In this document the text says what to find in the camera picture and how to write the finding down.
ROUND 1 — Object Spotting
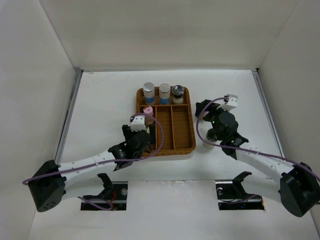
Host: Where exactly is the pink cap spice bottle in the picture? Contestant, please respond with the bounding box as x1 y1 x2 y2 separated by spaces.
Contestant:
143 105 155 126

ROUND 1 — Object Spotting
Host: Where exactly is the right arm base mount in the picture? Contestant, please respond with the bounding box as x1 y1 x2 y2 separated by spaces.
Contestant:
215 171 265 211

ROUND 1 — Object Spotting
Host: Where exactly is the grey lid grinder bottle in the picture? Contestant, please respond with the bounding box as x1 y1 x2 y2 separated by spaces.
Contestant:
172 85 185 105

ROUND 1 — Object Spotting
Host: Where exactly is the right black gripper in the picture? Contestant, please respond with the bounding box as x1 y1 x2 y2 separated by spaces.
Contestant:
195 100 231 141

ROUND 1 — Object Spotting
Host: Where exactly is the brown wicker divided tray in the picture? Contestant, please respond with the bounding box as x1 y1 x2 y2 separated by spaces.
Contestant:
150 86 196 157

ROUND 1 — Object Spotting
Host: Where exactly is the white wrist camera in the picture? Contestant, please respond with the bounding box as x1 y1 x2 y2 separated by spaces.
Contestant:
217 94 238 112
130 115 146 132

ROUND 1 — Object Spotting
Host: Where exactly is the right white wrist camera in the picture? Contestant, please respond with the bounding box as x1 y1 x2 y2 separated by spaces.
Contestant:
217 94 238 112

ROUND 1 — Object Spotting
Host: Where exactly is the silver lid blue label jar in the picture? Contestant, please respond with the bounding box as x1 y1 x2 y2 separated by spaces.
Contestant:
142 82 156 105

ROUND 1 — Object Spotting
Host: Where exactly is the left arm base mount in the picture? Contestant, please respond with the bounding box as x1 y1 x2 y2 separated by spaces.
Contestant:
80 173 129 211

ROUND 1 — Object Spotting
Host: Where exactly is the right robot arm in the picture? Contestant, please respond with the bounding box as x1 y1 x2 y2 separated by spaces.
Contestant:
195 94 320 217

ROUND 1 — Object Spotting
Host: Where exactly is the black round cap spice bottle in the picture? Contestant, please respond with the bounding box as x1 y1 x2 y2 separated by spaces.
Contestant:
203 128 217 149

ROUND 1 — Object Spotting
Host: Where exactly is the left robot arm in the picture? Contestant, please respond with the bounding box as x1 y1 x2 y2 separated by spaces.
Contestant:
23 125 156 213

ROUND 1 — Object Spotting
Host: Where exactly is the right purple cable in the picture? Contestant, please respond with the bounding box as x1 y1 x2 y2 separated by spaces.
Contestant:
196 97 320 183

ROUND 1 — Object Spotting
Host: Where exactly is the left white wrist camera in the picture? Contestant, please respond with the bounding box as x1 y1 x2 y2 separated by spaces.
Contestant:
130 115 146 132

